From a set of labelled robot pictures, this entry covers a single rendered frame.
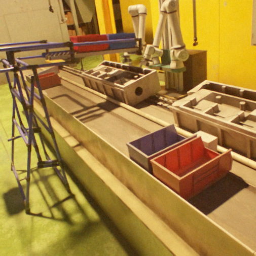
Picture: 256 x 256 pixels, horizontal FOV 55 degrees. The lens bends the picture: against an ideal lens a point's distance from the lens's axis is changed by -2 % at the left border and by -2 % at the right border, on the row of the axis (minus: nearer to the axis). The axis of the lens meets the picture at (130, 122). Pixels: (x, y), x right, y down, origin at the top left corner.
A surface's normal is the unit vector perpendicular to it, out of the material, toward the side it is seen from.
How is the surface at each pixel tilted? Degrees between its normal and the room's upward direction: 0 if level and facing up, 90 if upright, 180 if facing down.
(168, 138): 88
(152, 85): 90
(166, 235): 0
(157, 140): 88
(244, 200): 0
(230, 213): 0
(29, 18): 90
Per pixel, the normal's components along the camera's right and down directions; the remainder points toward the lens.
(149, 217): -0.12, -0.90
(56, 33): 0.54, 0.29
